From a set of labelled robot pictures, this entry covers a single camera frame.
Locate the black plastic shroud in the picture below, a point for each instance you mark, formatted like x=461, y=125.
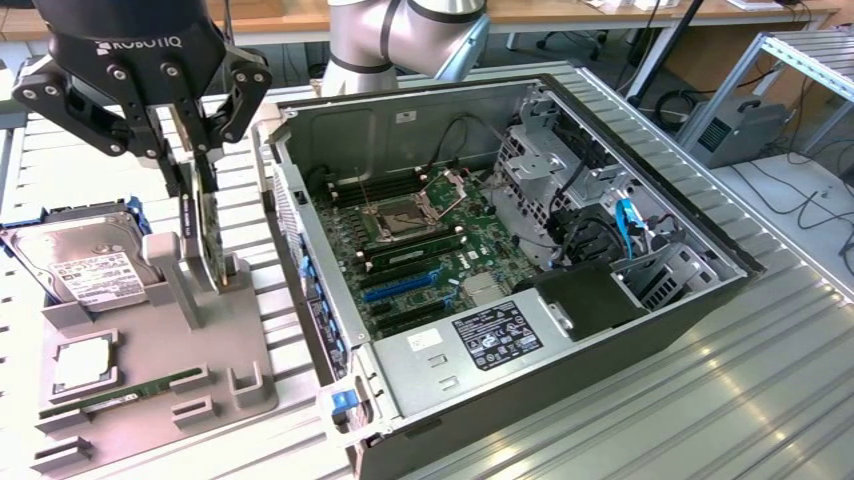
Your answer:
x=587, y=302

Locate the blue case latch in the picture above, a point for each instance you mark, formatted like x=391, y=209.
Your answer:
x=340, y=402

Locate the thin metal locking lever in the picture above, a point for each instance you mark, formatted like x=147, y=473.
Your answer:
x=366, y=197

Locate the silver power supply with label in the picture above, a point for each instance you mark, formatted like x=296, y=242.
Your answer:
x=427, y=380

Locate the open black PC case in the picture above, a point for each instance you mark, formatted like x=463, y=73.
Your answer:
x=634, y=360

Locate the blue disk carrier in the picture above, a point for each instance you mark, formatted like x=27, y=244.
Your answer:
x=136, y=215

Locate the metal socket cover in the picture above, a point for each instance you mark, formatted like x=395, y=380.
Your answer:
x=446, y=192

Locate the black RAM slot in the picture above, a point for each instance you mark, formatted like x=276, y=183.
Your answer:
x=377, y=177
x=377, y=190
x=434, y=236
x=377, y=196
x=377, y=183

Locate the grey parts rack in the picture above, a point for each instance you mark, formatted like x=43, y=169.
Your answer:
x=154, y=350

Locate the CPU socket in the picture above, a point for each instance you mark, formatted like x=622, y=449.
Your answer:
x=401, y=222

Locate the long black expansion slot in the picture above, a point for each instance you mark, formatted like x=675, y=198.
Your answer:
x=410, y=313
x=390, y=276
x=414, y=325

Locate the aluminium profile frame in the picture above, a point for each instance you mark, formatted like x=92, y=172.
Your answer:
x=808, y=55

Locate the perforated metal drive cage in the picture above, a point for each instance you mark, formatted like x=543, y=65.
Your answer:
x=527, y=165

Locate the black stand pole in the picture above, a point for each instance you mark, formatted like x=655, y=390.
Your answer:
x=667, y=47

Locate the graphics card with metal bracket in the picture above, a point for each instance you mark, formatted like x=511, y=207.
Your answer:
x=200, y=240

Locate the silver chipset heatsink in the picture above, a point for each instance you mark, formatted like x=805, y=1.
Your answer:
x=482, y=290

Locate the green RAM stick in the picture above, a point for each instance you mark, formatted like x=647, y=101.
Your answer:
x=120, y=396

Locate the silver metal disk bay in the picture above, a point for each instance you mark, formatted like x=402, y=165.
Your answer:
x=667, y=280

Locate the silver CPU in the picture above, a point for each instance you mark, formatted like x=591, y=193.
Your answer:
x=83, y=365

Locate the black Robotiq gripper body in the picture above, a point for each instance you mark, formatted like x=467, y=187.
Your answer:
x=134, y=30

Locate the short black expansion slot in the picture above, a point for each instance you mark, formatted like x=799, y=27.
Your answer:
x=381, y=307

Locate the blue expansion slot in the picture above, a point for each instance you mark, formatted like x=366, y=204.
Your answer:
x=397, y=290

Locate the grey computer tower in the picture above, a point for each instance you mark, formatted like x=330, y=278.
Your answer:
x=741, y=132

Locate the silver hard disk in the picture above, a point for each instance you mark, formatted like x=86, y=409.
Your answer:
x=87, y=260

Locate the RAM stick with white label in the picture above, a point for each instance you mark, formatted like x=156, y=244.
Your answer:
x=410, y=255

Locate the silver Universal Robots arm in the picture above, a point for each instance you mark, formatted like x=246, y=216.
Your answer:
x=374, y=35

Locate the green motherboard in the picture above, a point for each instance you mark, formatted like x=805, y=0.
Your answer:
x=481, y=235

